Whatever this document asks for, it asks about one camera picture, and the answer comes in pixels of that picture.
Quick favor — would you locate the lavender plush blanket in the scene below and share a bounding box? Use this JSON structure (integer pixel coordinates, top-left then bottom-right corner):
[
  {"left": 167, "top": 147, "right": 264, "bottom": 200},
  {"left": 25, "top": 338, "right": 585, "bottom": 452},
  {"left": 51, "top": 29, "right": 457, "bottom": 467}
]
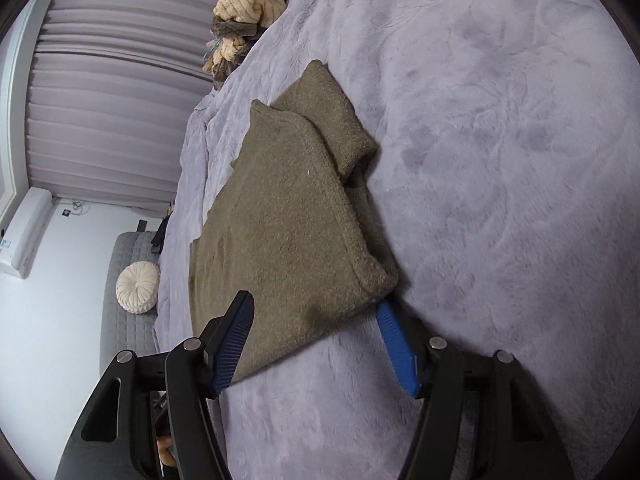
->
[{"left": 152, "top": 0, "right": 640, "bottom": 480}]

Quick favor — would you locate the black item on sofa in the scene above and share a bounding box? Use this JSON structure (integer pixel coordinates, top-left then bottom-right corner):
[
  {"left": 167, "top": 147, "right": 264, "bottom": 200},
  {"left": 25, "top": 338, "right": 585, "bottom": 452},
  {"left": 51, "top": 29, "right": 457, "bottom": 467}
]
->
[{"left": 150, "top": 212, "right": 173, "bottom": 256}]

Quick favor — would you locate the brown knit garment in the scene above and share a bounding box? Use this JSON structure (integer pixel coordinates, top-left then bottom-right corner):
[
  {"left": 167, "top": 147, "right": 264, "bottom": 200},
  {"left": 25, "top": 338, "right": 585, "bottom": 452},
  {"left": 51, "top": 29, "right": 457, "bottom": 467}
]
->
[{"left": 202, "top": 15, "right": 261, "bottom": 91}]

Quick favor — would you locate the brown knit sweater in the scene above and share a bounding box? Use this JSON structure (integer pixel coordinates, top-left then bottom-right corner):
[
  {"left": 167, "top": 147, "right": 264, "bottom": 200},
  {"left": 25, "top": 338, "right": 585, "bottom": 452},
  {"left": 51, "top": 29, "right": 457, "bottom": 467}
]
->
[{"left": 189, "top": 59, "right": 401, "bottom": 383}]

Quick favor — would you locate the grey quilted sofa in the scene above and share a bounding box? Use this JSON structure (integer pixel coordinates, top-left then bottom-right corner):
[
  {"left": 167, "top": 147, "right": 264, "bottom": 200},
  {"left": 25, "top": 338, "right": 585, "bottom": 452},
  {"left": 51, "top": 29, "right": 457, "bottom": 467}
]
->
[{"left": 100, "top": 230, "right": 168, "bottom": 376}]

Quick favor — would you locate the pale pleated curtain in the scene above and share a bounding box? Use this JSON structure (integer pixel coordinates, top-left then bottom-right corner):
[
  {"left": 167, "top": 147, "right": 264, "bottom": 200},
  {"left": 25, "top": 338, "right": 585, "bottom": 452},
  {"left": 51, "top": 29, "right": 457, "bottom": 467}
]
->
[{"left": 25, "top": 0, "right": 251, "bottom": 211}]

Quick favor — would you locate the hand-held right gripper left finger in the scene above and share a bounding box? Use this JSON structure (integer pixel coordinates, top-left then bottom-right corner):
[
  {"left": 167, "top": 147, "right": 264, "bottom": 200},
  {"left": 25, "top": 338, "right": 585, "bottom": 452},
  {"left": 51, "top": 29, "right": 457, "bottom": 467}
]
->
[{"left": 52, "top": 290, "right": 255, "bottom": 480}]

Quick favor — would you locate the round white pillow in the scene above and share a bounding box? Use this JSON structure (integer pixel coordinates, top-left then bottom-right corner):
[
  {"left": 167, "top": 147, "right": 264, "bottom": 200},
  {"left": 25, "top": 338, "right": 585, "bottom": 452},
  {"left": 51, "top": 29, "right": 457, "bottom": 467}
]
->
[{"left": 116, "top": 261, "right": 161, "bottom": 315}]

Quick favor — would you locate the white air conditioner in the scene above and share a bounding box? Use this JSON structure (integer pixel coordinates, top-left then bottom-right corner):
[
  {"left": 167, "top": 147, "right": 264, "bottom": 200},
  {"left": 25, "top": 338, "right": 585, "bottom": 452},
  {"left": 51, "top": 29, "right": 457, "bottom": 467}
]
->
[{"left": 0, "top": 187, "right": 53, "bottom": 280}]

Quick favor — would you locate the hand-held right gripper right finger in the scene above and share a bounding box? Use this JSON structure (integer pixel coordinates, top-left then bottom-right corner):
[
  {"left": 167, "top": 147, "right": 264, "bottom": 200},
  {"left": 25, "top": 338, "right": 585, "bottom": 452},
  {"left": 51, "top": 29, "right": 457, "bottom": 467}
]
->
[{"left": 376, "top": 299, "right": 568, "bottom": 480}]

